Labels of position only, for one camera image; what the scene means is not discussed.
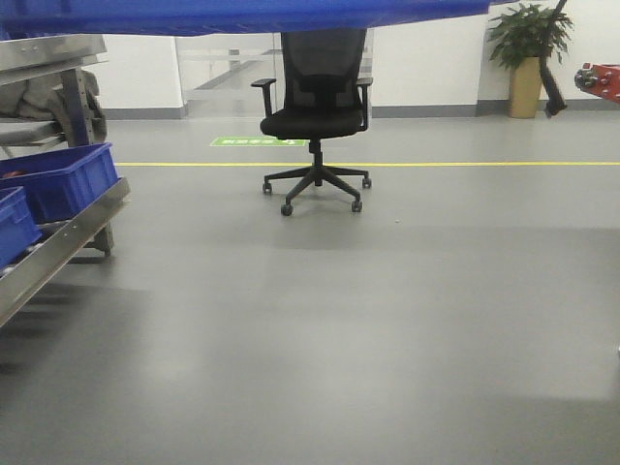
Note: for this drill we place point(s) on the green floor sign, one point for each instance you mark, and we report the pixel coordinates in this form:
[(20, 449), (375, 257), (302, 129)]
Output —
[(263, 141)]

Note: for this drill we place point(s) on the potted green plant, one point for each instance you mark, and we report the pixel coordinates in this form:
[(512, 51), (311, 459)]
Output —
[(524, 38)]

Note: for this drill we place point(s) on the large light blue bin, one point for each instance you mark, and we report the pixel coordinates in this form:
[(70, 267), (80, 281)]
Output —
[(197, 18)]

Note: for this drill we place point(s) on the blue bin on rack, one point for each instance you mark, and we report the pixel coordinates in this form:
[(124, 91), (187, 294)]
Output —
[(59, 184)]

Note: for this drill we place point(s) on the steel flow rack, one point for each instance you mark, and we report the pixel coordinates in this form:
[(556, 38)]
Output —
[(66, 56)]

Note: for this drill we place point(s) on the black office chair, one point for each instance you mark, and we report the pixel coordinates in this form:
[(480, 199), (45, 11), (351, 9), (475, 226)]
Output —
[(325, 98)]

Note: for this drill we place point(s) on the blue bin near rack edge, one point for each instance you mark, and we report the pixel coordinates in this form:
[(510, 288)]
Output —
[(18, 228)]

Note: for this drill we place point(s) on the grey cloth on rack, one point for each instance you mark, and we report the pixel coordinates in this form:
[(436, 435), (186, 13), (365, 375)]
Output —
[(43, 98)]

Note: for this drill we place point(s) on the red machine part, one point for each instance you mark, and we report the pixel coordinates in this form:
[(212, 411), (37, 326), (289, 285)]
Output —
[(601, 80)]

